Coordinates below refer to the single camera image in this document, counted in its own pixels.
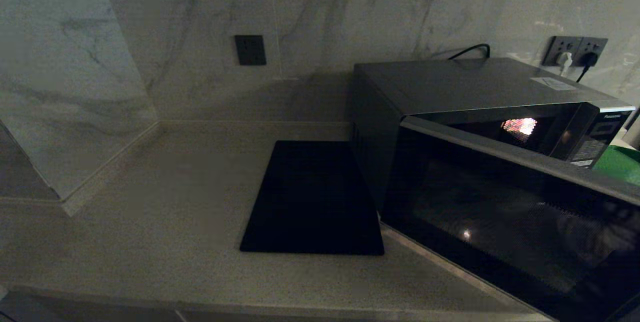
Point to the black induction cooktop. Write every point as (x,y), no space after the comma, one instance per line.
(310,197)

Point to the white plug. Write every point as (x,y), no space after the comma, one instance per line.
(565,61)

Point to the black double wall socket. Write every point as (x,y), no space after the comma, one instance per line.
(575,44)

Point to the black single wall socket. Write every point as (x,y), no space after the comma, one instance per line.
(250,50)

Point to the green plastic tray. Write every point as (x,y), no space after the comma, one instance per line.
(620,164)

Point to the dark glass microwave door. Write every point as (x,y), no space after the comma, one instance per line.
(500,212)

